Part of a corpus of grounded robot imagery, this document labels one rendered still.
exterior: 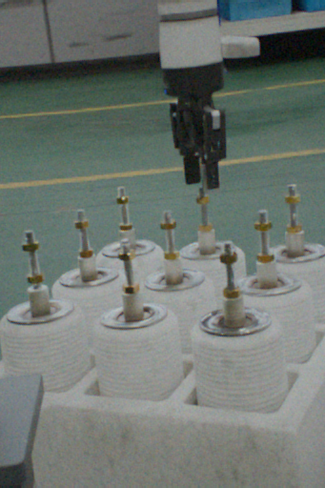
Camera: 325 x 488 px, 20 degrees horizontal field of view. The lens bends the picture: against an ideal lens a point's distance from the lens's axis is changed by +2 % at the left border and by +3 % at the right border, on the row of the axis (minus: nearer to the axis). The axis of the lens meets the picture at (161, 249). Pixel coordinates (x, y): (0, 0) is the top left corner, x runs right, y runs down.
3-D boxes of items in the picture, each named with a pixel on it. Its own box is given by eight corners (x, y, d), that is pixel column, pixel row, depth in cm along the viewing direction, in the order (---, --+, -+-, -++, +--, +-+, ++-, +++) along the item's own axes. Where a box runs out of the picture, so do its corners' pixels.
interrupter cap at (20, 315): (30, 333, 101) (29, 327, 101) (-7, 318, 107) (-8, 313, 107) (88, 311, 106) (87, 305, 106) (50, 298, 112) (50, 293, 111)
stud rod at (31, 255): (45, 293, 106) (34, 230, 104) (38, 296, 105) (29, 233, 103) (37, 293, 106) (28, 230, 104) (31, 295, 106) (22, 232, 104)
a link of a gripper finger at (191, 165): (198, 154, 122) (201, 182, 123) (196, 153, 122) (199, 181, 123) (183, 157, 121) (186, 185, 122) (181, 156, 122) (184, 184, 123)
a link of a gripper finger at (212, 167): (202, 149, 115) (205, 189, 116) (211, 152, 112) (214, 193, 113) (213, 147, 115) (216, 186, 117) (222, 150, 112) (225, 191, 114)
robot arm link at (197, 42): (264, 56, 113) (260, 0, 111) (175, 71, 110) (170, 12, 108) (233, 52, 121) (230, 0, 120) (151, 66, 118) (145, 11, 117)
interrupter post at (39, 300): (37, 320, 105) (33, 293, 104) (26, 315, 107) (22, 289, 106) (55, 314, 106) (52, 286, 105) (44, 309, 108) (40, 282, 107)
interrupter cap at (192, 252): (233, 243, 126) (233, 238, 126) (238, 259, 119) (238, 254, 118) (179, 249, 126) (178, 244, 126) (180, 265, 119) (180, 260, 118)
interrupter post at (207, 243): (216, 250, 123) (213, 227, 122) (217, 255, 121) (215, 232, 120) (198, 252, 123) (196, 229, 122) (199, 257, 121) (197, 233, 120)
